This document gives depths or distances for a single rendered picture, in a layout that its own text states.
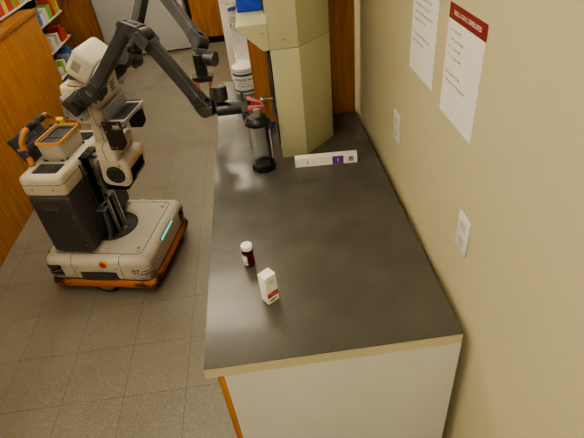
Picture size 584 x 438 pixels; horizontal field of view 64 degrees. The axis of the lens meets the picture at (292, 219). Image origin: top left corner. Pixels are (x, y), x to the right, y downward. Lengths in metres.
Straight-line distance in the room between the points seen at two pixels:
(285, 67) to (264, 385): 1.17
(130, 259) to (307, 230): 1.40
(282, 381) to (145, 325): 1.53
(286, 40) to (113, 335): 1.82
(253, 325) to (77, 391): 1.47
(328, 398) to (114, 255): 1.75
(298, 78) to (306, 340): 1.06
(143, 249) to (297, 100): 1.35
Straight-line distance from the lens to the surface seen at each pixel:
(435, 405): 1.63
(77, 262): 2.97
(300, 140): 2.04
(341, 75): 2.35
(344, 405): 1.52
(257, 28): 1.86
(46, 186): 2.72
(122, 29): 2.12
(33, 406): 2.74
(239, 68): 2.72
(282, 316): 1.38
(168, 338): 2.68
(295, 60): 1.90
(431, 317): 1.38
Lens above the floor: 1.99
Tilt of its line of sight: 38 degrees down
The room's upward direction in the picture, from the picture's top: 7 degrees counter-clockwise
